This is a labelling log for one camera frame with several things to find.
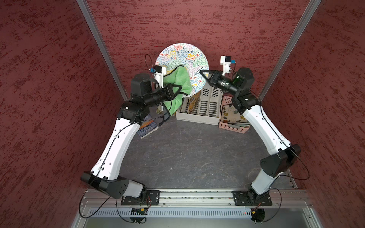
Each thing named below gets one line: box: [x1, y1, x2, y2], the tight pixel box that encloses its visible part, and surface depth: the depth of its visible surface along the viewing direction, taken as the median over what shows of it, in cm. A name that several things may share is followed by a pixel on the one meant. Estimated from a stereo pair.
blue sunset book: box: [136, 113, 159, 139], surface depth 103 cm
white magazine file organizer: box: [175, 85, 223, 126], surface depth 113 cm
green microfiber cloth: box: [163, 65, 193, 116], surface depth 62 cm
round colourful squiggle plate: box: [154, 42, 210, 98], surface depth 64 cm
